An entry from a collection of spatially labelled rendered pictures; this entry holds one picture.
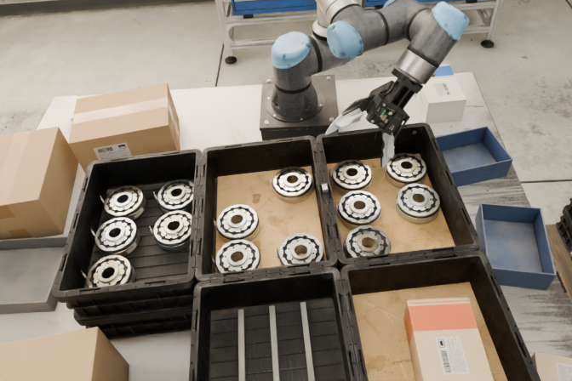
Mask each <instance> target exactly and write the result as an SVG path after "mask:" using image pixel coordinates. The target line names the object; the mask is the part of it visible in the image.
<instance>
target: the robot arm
mask: <svg viewBox="0 0 572 381"><path fill-rule="evenodd" d="M316 2H317V20H316V21H315V22H314V23H313V26H312V34H311V35H308V36H307V35H306V34H305V33H303V32H297V33H295V31H293V32H289V33H286V34H284V35H282V36H281V37H279V38H278V39H277V40H276V41H275V42H274V44H273V45H272V68H273V76H274V84H275V85H274V88H273V91H272V97H271V103H272V109H273V110H274V111H275V112H276V113H277V114H279V115H281V116H283V117H303V116H305V115H307V114H309V113H311V112H312V111H313V110H314V109H315V108H316V107H317V92H316V90H315V88H314V87H313V85H312V75H314V74H317V73H319V72H322V71H327V70H329V69H332V68H335V67H337V66H341V65H345V64H346V63H349V62H351V61H353V60H354V59H355V58H356V57H357V55H360V54H361V53H364V52H367V51H370V50H372V49H375V48H378V47H381V46H385V45H387V44H390V43H394V42H397V41H400V40H403V39H407V40H409V41H410V44H409V46H408V47H407V48H406V49H405V50H404V52H403V54H402V55H401V57H400V58H399V59H398V61H397V63H396V67H397V68H395V67H394V69H393V70H392V72H391V74H392V75H394V76H395V77H397V78H398V79H397V80H396V82H394V81H393V80H391V81H390V82H387V83H385V84H383V85H381V86H379V87H378V88H375V89H374V90H372V91H371V92H370V94H369V96H368V97H366V98H362V99H359V100H356V101H354V102H353V103H351V104H350V105H349V106H348V107H347V108H346V109H345V110H344V111H343V112H342V113H341V114H340V115H339V116H338V117H337V118H336V119H335V120H334V121H333V122H332V124H331V125H330V126H329V128H328V130H327V131H326V133H325V134H326V136H327V135H329V134H332V133H334V132H335V131H336V130H337V129H339V128H345V127H347V126H349V125H351V123H352V122H359V121H360V120H361V117H362V116H363V115H364V113H363V112H364V111H366V112H367V114H368V115H367V116H366V117H365V118H366V119H367V121H368V122H370V123H372V124H374V125H375V126H377V127H379V128H381V129H383V131H382V132H381V138H382V139H383V146H382V147H381V149H382V154H381V157H380V166H381V167H382V168H383V167H385V165H386V164H387V163H388V161H389V159H390V158H393V157H394V148H395V142H396V140H397V138H398V136H399V135H400V133H401V129H402V128H403V126H404V125H405V123H406V122H407V121H408V120H409V118H410V116H409V115H408V113H407V112H406V111H405V110H404V107H405V106H406V105H407V104H408V102H409V101H410V99H411V98H412V96H413V95H414V94H415V93H417V94H418V93H419V92H420V91H421V90H422V88H423V86H422V84H427V82H428V81H429V80H430V78H431V77H435V75H436V74H435V73H434V72H435V71H436V69H437V68H438V67H439V66H440V65H441V63H442V62H443V60H444V59H445V58H446V56H447V55H448V53H449V52H450V50H451V49H452V48H453V47H454V45H455V44H456V43H457V42H458V41H459V40H460V36H461V35H462V33H463V32H464V30H465V29H466V28H467V26H468V24H469V19H468V17H467V16H466V15H465V14H463V13H462V12H461V11H460V10H459V9H457V8H455V7H453V6H452V5H450V4H448V3H446V2H439V3H438V4H437V5H436V6H435V7H434V8H433V9H430V8H428V7H427V6H425V5H423V4H421V3H419V2H418V1H416V0H388V1H387V2H386V3H385V4H384V6H383V8H382V9H377V10H375V11H371V12H368V13H365V12H364V10H363V8H362V7H361V5H360V3H359V1H358V0H316ZM410 51H411V52H410ZM412 52H413V53H412ZM417 55H418V56H417ZM427 62H428V63H427ZM429 63H430V64H429ZM432 65H433V66H432ZM434 66H435V67H434ZM403 121H404V123H403V125H402V122H403Z"/></svg>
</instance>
